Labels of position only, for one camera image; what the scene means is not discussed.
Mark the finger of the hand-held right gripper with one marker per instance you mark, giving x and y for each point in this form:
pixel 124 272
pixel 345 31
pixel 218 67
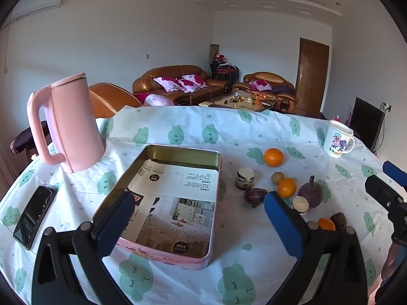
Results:
pixel 395 172
pixel 381 190

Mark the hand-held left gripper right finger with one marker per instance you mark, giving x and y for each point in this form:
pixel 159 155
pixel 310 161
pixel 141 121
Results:
pixel 283 225

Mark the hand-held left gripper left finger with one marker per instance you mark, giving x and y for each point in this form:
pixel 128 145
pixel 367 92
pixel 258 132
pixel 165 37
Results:
pixel 114 225

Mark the cut dark-skinned fruit half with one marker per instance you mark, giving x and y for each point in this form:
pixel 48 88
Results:
pixel 300 204

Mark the orange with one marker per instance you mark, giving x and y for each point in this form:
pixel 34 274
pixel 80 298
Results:
pixel 273 157
pixel 326 225
pixel 286 188

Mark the pink metal tin box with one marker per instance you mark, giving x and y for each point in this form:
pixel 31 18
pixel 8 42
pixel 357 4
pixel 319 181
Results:
pixel 165 259

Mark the person's right hand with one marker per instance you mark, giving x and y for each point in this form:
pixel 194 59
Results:
pixel 390 260

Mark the dark purple fruit piece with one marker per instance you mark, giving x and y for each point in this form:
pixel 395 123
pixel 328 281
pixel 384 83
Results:
pixel 254 195

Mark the round purple fruit with stem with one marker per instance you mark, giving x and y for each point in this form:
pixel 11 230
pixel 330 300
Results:
pixel 313 193

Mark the dark brown fruit piece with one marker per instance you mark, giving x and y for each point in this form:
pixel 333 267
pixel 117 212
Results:
pixel 338 220

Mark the black television screen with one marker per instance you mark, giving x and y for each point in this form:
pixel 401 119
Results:
pixel 365 122

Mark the cut brown root piece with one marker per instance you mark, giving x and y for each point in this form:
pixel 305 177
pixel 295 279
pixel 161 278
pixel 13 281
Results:
pixel 244 178

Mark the white cartoon mug with lid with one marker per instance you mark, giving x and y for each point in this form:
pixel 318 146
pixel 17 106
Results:
pixel 337 139

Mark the printed paper sheet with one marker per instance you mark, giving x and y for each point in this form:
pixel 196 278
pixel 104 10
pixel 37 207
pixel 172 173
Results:
pixel 178 190

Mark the black smartphone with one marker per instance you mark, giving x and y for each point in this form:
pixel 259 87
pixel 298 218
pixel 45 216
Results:
pixel 33 216

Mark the white cloud-print tablecloth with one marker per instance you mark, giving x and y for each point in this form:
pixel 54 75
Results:
pixel 222 133

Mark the pink electric kettle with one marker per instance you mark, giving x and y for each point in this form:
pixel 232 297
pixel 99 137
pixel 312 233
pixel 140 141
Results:
pixel 76 117

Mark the brown wooden door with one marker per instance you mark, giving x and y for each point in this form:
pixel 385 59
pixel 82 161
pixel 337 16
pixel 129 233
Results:
pixel 311 76

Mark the short brown leather sofa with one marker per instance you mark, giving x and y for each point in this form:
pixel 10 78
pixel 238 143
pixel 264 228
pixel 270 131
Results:
pixel 283 98

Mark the brown leather armchair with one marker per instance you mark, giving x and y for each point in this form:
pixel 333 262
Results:
pixel 111 97

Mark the pink rolled cushion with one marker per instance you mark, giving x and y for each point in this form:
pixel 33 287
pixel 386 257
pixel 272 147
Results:
pixel 159 100

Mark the cluttered coffee table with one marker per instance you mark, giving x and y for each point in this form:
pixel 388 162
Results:
pixel 222 102

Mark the white and magenta floral pillow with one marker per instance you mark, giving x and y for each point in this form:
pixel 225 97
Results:
pixel 167 84
pixel 260 85
pixel 192 83

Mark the long brown leather sofa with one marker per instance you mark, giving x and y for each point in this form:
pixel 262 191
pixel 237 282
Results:
pixel 149 84

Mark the stacked dark chairs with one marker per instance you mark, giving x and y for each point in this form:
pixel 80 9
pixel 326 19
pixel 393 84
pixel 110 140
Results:
pixel 224 73

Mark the red plush toy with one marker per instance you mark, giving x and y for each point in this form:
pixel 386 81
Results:
pixel 220 58

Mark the tall patterned floor vase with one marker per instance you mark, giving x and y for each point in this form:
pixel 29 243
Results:
pixel 214 49

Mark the white air conditioner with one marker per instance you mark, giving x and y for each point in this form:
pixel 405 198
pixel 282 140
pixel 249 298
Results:
pixel 36 3

